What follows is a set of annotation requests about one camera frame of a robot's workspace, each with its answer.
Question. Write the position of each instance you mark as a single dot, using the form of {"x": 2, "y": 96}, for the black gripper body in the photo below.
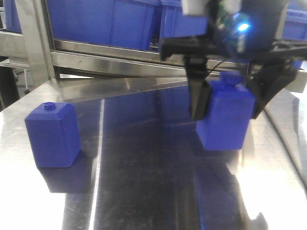
{"x": 236, "y": 29}

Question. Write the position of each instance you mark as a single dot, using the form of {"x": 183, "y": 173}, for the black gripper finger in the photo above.
{"x": 199, "y": 89}
{"x": 267, "y": 79}

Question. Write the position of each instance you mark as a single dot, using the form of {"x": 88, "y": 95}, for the blue bottle part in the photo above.
{"x": 54, "y": 135}
{"x": 229, "y": 111}

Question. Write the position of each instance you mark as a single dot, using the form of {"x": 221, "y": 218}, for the blue bottle part, round cap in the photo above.
{"x": 54, "y": 135}

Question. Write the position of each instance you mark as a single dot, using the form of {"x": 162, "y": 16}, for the stainless steel shelf rack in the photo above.
{"x": 47, "y": 57}

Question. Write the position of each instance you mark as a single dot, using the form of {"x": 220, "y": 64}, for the blue plastic bin, far right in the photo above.
{"x": 295, "y": 27}

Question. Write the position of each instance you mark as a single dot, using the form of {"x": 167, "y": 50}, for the blue plastic bin, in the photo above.
{"x": 120, "y": 23}
{"x": 182, "y": 18}
{"x": 295, "y": 27}
{"x": 11, "y": 17}

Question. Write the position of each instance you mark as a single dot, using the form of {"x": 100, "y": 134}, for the blue plastic bin, centre right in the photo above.
{"x": 182, "y": 18}

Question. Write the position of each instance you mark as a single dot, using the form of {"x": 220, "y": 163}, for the blue plastic bin, centre left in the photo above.
{"x": 120, "y": 23}

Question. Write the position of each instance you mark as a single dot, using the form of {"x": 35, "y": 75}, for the wheeled metal cart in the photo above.
{"x": 22, "y": 77}

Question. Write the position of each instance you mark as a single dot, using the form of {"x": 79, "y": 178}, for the blue plastic bin, far left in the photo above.
{"x": 11, "y": 17}

